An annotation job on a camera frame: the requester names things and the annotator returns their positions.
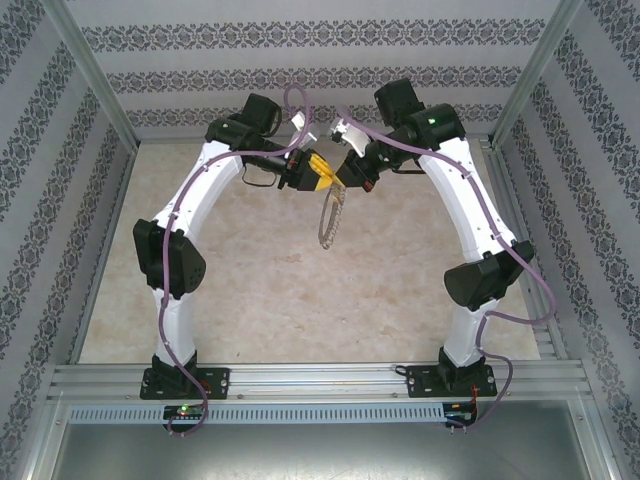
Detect aluminium floor beam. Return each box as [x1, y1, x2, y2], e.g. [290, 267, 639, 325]
[133, 130, 496, 146]
[67, 144, 139, 364]
[479, 139, 569, 361]

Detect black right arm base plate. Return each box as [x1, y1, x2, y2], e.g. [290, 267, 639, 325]
[405, 364, 499, 400]

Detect small circuit board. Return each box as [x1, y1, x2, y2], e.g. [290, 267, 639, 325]
[163, 404, 206, 420]
[444, 402, 479, 426]

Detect grey slotted cable duct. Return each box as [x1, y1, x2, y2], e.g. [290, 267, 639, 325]
[67, 403, 446, 425]

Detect aluminium frame bar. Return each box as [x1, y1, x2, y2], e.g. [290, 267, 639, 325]
[12, 394, 69, 480]
[569, 399, 624, 480]

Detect grey metal sheet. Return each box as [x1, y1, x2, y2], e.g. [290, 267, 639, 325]
[49, 423, 594, 480]

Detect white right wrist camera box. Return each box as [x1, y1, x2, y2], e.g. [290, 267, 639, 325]
[327, 115, 371, 154]

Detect aluminium frame post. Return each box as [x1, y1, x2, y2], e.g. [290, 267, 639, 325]
[39, 0, 139, 146]
[489, 0, 586, 146]

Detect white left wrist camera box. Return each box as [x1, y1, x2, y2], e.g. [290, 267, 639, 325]
[287, 110, 319, 154]

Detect aluminium back floor beam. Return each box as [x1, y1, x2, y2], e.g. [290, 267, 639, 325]
[133, 130, 496, 146]

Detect silver keyring chain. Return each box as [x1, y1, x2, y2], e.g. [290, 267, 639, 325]
[317, 182, 349, 250]

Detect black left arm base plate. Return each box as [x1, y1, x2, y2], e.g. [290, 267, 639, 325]
[141, 367, 231, 401]

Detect aluminium mounting rail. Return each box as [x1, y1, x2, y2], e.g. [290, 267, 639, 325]
[47, 363, 591, 401]

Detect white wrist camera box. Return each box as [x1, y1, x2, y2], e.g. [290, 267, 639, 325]
[287, 110, 319, 154]
[327, 115, 371, 154]

